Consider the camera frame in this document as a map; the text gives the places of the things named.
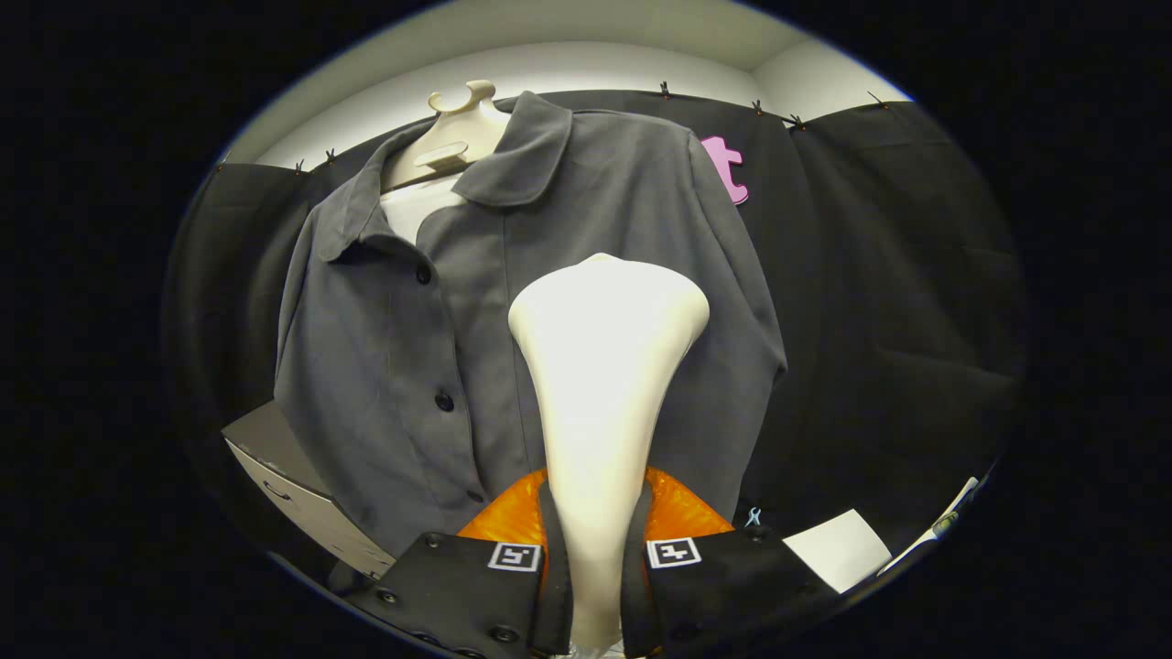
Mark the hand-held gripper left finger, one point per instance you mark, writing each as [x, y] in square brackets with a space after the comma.
[554, 567]

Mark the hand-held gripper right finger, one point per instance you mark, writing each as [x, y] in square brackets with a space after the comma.
[638, 567]

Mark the white garment steamer head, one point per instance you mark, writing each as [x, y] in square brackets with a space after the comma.
[600, 366]

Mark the dark grey button shirt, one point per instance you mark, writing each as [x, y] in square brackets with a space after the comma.
[366, 366]

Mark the cream clothes hanger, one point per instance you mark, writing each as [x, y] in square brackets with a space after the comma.
[458, 137]

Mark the white paper sheet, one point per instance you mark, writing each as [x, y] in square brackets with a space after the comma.
[838, 549]

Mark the grey cabinet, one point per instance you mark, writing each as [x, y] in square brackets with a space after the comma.
[275, 458]

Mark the white side shelf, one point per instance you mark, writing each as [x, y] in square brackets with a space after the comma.
[943, 526]

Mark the row of black clips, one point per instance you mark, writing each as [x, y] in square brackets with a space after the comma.
[757, 108]

